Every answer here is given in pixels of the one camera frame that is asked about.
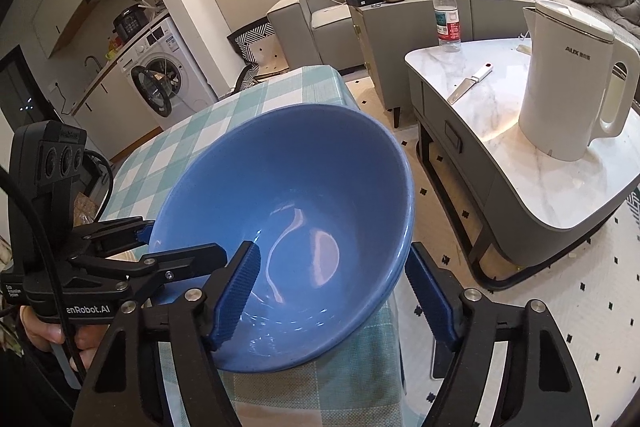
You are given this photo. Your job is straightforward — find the black white patterned cushion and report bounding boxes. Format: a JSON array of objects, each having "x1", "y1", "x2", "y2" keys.
[{"x1": 227, "y1": 22, "x2": 276, "y2": 72}]

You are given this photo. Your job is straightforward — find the grey padded coat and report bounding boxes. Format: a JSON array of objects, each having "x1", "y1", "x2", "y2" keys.
[{"x1": 567, "y1": 0, "x2": 640, "y2": 38}]

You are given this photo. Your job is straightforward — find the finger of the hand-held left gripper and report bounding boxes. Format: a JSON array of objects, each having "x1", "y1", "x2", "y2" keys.
[
  {"x1": 70, "y1": 217, "x2": 157, "y2": 258},
  {"x1": 70, "y1": 243, "x2": 228, "y2": 303}
]

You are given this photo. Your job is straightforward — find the blue ceramic bowl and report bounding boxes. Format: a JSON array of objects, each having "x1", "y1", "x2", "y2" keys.
[
  {"x1": 148, "y1": 103, "x2": 417, "y2": 374},
  {"x1": 295, "y1": 192, "x2": 418, "y2": 370}
]

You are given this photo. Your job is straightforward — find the marble top coffee table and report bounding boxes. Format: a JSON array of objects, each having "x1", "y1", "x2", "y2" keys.
[{"x1": 404, "y1": 38, "x2": 640, "y2": 293}]

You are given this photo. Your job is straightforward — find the cream dotted cushion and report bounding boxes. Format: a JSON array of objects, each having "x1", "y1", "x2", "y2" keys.
[{"x1": 240, "y1": 39, "x2": 291, "y2": 90}]

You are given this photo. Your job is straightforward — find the grey sofa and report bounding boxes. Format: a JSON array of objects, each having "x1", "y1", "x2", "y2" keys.
[{"x1": 266, "y1": 0, "x2": 371, "y2": 72}]

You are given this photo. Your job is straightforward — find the cream dotted rug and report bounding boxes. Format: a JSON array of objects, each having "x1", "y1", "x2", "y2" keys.
[{"x1": 345, "y1": 72, "x2": 640, "y2": 427}]

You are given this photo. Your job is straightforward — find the green white checked tablecloth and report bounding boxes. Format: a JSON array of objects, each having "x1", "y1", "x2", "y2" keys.
[{"x1": 102, "y1": 64, "x2": 406, "y2": 427}]

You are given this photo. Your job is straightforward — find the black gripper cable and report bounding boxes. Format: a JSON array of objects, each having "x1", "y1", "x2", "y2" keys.
[{"x1": 0, "y1": 149, "x2": 116, "y2": 358}]

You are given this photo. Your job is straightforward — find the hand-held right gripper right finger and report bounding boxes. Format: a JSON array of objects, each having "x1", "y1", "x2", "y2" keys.
[{"x1": 405, "y1": 242, "x2": 588, "y2": 427}]

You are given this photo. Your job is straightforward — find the white electric kettle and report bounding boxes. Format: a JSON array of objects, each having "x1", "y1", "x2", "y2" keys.
[{"x1": 517, "y1": 0, "x2": 640, "y2": 162}]

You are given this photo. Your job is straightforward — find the grey side cabinet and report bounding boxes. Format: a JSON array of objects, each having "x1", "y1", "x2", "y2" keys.
[{"x1": 350, "y1": 0, "x2": 538, "y2": 128}]

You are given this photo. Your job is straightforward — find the plastic water bottle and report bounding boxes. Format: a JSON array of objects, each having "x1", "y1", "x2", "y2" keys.
[{"x1": 432, "y1": 0, "x2": 462, "y2": 52}]

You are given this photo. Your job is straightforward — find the white handled knife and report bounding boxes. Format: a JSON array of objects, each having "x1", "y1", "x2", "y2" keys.
[{"x1": 446, "y1": 64, "x2": 494, "y2": 106}]

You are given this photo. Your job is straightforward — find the person's left hand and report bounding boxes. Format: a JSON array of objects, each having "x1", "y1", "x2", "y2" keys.
[{"x1": 22, "y1": 304, "x2": 103, "y2": 370}]

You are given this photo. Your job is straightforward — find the white washing machine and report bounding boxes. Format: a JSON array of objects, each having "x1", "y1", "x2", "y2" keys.
[{"x1": 116, "y1": 16, "x2": 218, "y2": 130}]

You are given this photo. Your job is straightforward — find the black pressure cooker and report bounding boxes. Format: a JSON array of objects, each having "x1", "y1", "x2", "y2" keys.
[{"x1": 114, "y1": 8, "x2": 151, "y2": 42}]

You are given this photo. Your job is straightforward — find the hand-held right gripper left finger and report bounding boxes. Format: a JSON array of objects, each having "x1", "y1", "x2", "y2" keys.
[{"x1": 75, "y1": 239, "x2": 262, "y2": 427}]

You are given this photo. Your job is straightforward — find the white kitchen counter cabinet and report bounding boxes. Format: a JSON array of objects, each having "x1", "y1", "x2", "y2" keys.
[{"x1": 70, "y1": 52, "x2": 161, "y2": 162}]

